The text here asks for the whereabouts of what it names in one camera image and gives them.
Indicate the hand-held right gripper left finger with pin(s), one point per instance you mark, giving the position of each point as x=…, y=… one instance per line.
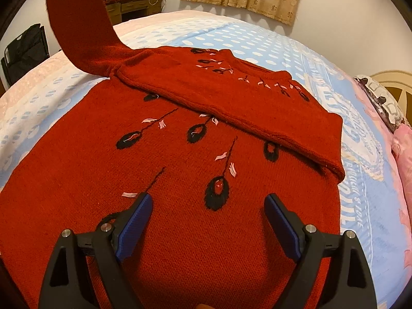
x=139, y=217

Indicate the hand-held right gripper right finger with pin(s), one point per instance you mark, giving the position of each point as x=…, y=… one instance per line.
x=279, y=219

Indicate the red knitted sweater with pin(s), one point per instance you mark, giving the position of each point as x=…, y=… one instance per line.
x=193, y=264

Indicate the pink floral quilt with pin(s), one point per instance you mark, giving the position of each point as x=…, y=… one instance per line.
x=404, y=151

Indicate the patterned pillow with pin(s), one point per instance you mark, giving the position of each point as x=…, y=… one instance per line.
x=376, y=94

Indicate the cream wooden headboard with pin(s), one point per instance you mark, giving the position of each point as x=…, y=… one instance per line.
x=402, y=85

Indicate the blue polka-dot bed sheet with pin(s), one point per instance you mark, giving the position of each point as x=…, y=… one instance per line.
x=225, y=35

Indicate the black bag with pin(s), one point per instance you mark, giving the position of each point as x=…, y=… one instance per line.
x=25, y=51

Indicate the wooden desk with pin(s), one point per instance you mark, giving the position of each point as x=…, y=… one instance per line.
x=138, y=6

